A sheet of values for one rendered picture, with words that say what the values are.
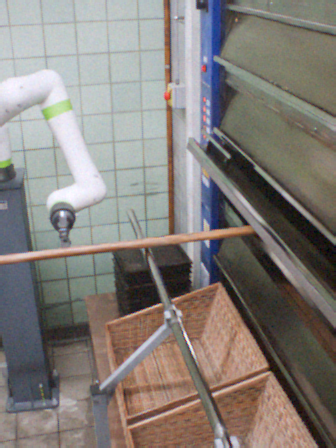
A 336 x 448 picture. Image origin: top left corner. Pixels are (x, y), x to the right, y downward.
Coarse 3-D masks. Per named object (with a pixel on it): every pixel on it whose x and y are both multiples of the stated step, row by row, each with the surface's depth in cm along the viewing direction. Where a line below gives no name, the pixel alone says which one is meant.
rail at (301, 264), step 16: (192, 144) 205; (208, 160) 187; (224, 176) 172; (240, 192) 160; (256, 208) 150; (272, 224) 142; (288, 240) 134; (288, 256) 129; (304, 272) 122; (320, 288) 115
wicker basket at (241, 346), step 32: (224, 288) 229; (128, 320) 229; (160, 320) 232; (192, 320) 236; (224, 320) 221; (128, 352) 233; (160, 352) 233; (224, 352) 217; (256, 352) 192; (128, 384) 215; (160, 384) 215; (192, 384) 215; (224, 384) 182; (128, 416) 180
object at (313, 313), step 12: (228, 204) 220; (240, 216) 210; (252, 240) 196; (264, 252) 186; (276, 264) 177; (276, 276) 177; (288, 276) 170; (288, 288) 169; (300, 288) 164; (300, 300) 161; (312, 300) 158; (312, 312) 154; (324, 324) 147; (324, 336) 148
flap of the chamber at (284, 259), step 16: (224, 160) 197; (240, 160) 201; (240, 176) 182; (256, 176) 186; (224, 192) 171; (256, 192) 170; (272, 192) 173; (240, 208) 158; (272, 208) 159; (288, 208) 162; (256, 224) 147; (288, 224) 150; (304, 224) 152; (272, 240) 138; (304, 240) 141; (320, 240) 144; (304, 256) 132; (320, 256) 134; (320, 272) 125; (304, 288) 121; (320, 304) 114
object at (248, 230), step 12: (240, 228) 194; (252, 228) 194; (132, 240) 188; (144, 240) 188; (156, 240) 188; (168, 240) 189; (180, 240) 190; (192, 240) 191; (204, 240) 192; (36, 252) 182; (48, 252) 182; (60, 252) 183; (72, 252) 183; (84, 252) 184; (96, 252) 185; (0, 264) 180
